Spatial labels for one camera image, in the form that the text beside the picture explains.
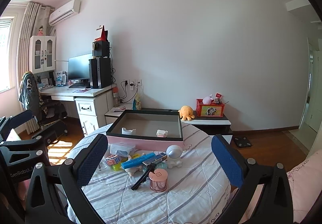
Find blue plastic tube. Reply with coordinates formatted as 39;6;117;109
121;153;156;170

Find rose gold candle jar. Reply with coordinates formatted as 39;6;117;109
149;169;168;192

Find teal round case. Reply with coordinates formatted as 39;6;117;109
156;161;168;170

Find dark blue long box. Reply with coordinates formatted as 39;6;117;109
142;153;168;166

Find white astronaut figurine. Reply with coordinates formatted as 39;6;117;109
166;145;183;169

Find clear dental flosser box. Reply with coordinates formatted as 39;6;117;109
110;143;136;157

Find pink pillow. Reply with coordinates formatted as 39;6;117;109
287;149;322;223

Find black office chair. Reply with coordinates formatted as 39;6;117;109
19;71;68;130

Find yellow green packet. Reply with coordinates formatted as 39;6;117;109
112;154;140;171

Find black floor scale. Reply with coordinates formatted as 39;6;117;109
232;137;252;148

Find striped white bed quilt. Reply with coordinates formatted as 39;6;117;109
82;124;231;223

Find white glass door cabinet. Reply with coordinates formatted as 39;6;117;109
29;36;56;74

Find white desk with drawers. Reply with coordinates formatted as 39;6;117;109
40;85;114;136

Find black computer monitor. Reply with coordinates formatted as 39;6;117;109
68;53;92;80

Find white phone stand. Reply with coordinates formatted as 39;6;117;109
121;127;136;135

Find white low nightstand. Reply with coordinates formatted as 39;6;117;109
104;103;136;124

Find black hair clip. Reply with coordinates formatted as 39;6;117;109
131;163;156;190

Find black white side cabinet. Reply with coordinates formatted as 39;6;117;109
181;112;232;135

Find black computer tower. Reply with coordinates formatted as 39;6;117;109
89;57;112;89

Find red toy crate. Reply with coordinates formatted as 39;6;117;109
196;99;225;118

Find pink storage box green rim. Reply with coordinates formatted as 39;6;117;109
106;110;183;151

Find black speaker box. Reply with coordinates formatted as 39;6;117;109
92;40;110;57

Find pink plush toy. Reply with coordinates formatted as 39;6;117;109
202;94;213;105

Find orange octopus plush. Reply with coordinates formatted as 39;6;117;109
178;105;195;121

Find white air conditioner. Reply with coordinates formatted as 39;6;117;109
49;0;81;26

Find wall power outlets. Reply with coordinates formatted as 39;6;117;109
124;79;142;87

